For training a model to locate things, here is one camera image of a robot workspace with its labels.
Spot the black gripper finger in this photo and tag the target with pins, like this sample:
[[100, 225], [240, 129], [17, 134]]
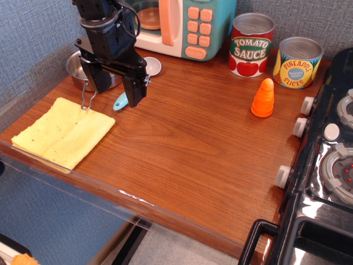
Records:
[[98, 79], [135, 89]]

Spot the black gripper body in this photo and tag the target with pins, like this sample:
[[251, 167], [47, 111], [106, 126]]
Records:
[[111, 43]]

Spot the small steel pot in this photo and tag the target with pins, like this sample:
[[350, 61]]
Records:
[[75, 70]]

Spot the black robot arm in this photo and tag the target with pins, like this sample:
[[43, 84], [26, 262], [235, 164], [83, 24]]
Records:
[[93, 10]]

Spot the orange toy carrot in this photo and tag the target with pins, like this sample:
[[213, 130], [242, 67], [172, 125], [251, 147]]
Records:
[[263, 102]]

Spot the yellow cloth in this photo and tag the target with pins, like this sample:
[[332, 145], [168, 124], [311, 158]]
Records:
[[64, 135]]

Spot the toy microwave teal and pink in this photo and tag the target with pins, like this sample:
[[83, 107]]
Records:
[[193, 30]]

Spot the tomato sauce can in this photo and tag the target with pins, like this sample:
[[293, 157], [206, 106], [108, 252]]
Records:
[[251, 40]]

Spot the pineapple slices can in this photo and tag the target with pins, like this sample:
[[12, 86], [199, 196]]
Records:
[[297, 62]]

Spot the orange object at corner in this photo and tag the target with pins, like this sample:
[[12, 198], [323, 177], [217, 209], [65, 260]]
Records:
[[24, 259]]

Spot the black toy stove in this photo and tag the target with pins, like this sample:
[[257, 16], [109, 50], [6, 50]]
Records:
[[315, 224]]

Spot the teal handled grey spoon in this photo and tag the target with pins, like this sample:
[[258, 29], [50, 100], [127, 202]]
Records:
[[153, 68]]

